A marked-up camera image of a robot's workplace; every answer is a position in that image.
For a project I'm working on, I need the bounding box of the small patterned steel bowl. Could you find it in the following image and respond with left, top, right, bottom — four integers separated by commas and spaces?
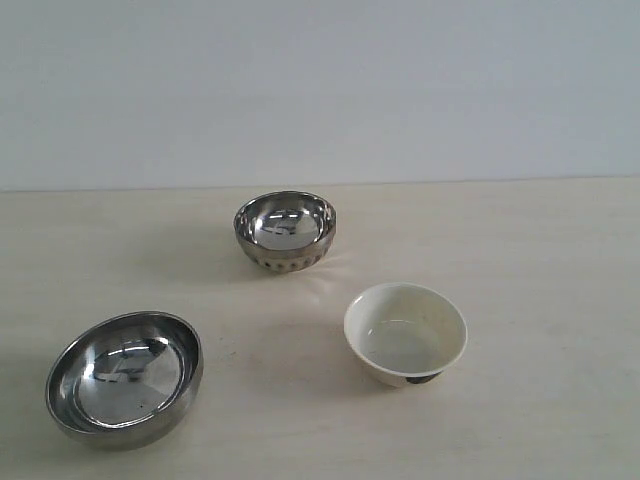
233, 190, 337, 274

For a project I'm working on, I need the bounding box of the large plain steel bowl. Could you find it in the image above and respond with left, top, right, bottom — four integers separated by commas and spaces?
45, 311, 204, 451

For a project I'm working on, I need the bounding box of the white ceramic bowl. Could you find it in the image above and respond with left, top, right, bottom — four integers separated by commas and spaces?
343, 282, 468, 388

